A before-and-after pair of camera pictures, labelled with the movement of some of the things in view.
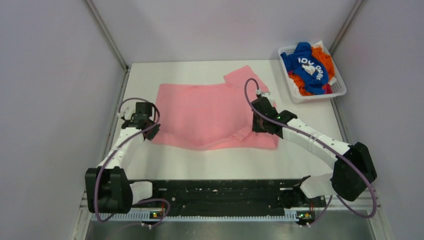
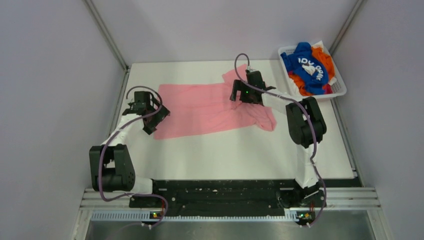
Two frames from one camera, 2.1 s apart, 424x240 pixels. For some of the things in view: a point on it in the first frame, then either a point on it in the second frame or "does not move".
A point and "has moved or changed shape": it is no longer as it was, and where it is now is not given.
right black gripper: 256,128 -> 239,85
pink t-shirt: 213,116 has moved or changed shape
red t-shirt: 328,89 does not move
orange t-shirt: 322,56 does not move
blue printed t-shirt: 307,69 does not move
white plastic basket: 338,89 does not move
